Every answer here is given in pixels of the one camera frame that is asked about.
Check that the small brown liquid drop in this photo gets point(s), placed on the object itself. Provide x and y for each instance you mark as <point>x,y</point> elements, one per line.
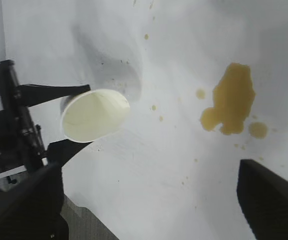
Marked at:
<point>258,129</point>
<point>200,93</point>

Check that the white paper cup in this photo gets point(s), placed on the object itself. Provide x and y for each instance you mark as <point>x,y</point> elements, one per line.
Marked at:
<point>93,115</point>

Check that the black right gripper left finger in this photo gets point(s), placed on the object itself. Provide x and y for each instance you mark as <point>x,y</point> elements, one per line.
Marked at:
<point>21,207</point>

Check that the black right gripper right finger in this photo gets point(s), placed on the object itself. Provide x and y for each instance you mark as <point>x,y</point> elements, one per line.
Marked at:
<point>273,205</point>

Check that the white table cover sheet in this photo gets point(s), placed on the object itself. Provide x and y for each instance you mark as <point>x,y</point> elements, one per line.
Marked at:
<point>158,175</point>

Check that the brown liquid puddle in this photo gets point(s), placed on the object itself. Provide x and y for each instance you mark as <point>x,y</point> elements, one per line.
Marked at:
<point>233,100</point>

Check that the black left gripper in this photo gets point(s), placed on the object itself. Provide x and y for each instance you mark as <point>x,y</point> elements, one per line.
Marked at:
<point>11,135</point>

